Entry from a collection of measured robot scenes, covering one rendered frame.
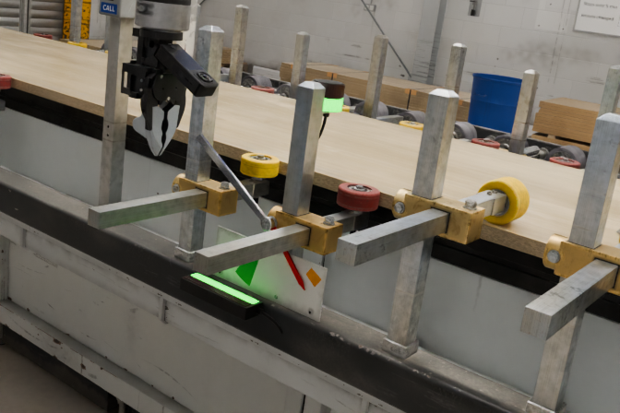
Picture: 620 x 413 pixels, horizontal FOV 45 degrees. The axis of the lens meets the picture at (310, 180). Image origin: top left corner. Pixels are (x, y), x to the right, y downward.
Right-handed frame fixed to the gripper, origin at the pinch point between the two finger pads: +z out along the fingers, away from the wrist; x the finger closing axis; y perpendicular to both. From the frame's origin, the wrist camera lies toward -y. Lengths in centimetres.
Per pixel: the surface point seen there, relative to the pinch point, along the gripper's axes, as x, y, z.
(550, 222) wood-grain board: -47, -54, 6
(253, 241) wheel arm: -0.2, -22.1, 9.9
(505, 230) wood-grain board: -34, -51, 6
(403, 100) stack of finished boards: -592, 268, 69
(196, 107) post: -15.3, 7.3, -5.1
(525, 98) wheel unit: -124, -18, -7
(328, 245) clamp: -14.9, -27.1, 12.3
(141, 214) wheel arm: 1.5, 1.8, 12.0
